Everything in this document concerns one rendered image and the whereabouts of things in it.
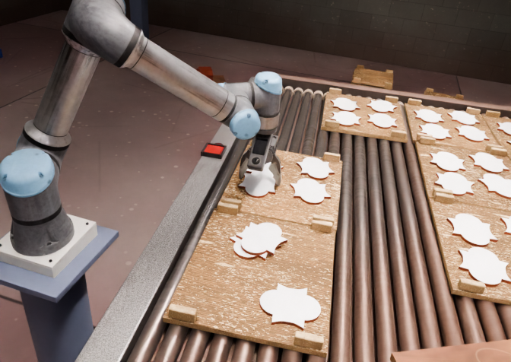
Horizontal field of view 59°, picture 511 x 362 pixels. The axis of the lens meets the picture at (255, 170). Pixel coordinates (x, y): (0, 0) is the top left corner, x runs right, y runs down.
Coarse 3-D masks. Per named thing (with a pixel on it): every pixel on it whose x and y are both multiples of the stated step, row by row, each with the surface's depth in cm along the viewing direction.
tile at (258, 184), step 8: (248, 176) 142; (256, 176) 143; (264, 176) 143; (272, 176) 143; (240, 184) 139; (248, 184) 139; (256, 184) 139; (264, 184) 140; (272, 184) 140; (248, 192) 136; (256, 192) 136; (264, 192) 136; (272, 192) 137
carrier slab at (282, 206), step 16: (240, 160) 154; (288, 160) 157; (288, 176) 148; (304, 176) 149; (336, 176) 150; (224, 192) 137; (240, 192) 137; (288, 192) 140; (336, 192) 142; (256, 208) 131; (272, 208) 132; (288, 208) 132; (304, 208) 133; (320, 208) 134; (336, 208) 134; (304, 224) 127; (336, 224) 127
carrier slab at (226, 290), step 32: (224, 224) 123; (256, 224) 124; (288, 224) 126; (192, 256) 111; (224, 256) 112; (288, 256) 114; (320, 256) 115; (192, 288) 102; (224, 288) 103; (256, 288) 104; (320, 288) 106; (224, 320) 95; (256, 320) 96; (320, 320) 97; (320, 352) 91
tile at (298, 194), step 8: (296, 184) 142; (304, 184) 143; (312, 184) 143; (320, 184) 143; (296, 192) 138; (304, 192) 139; (312, 192) 139; (320, 192) 139; (304, 200) 135; (312, 200) 135; (320, 200) 136
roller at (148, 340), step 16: (240, 144) 168; (224, 176) 147; (208, 208) 132; (192, 240) 119; (176, 272) 108; (160, 304) 100; (160, 320) 96; (144, 336) 92; (160, 336) 95; (144, 352) 89
